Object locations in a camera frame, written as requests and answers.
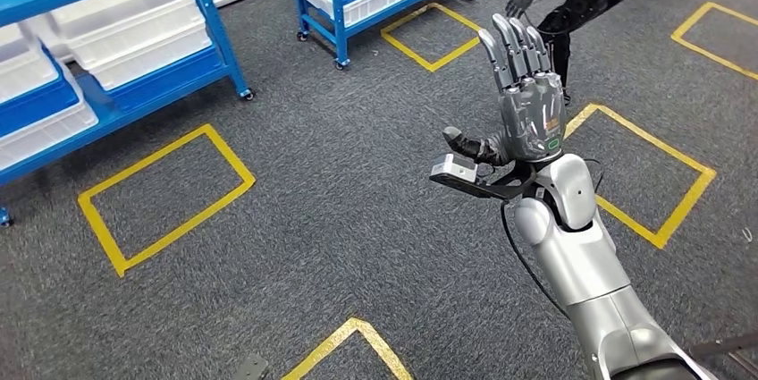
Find white plastic storage bin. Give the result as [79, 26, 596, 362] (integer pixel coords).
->
[305, 0, 414, 29]
[0, 66, 100, 173]
[87, 21, 213, 93]
[23, 0, 206, 71]
[0, 23, 62, 105]

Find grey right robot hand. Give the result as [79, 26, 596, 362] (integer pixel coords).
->
[442, 13, 568, 167]

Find yellow floor tape square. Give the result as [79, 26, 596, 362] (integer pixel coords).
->
[77, 123, 257, 279]
[280, 317, 415, 380]
[380, 2, 483, 74]
[560, 103, 719, 250]
[670, 1, 758, 83]

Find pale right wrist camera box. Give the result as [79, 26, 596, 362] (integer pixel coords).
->
[431, 154, 480, 185]

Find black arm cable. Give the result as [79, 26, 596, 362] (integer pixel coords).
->
[500, 199, 571, 320]

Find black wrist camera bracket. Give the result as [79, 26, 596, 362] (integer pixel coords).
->
[429, 163, 541, 202]

